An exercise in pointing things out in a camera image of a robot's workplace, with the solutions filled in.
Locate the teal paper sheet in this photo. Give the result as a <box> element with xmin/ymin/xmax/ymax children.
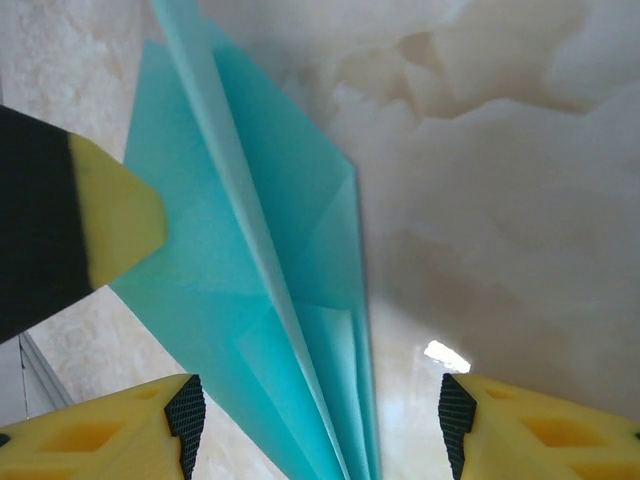
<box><xmin>109</xmin><ymin>0</ymin><xmax>384</xmax><ymax>480</ymax></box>

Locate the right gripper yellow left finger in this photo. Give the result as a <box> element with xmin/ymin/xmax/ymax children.
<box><xmin>0</xmin><ymin>373</ymin><xmax>206</xmax><ymax>480</ymax></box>

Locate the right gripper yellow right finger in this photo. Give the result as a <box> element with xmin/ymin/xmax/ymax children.
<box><xmin>438</xmin><ymin>372</ymin><xmax>640</xmax><ymax>480</ymax></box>

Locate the long aluminium mounting rail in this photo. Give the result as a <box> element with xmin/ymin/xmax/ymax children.
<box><xmin>17</xmin><ymin>332</ymin><xmax>74</xmax><ymax>409</ymax></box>

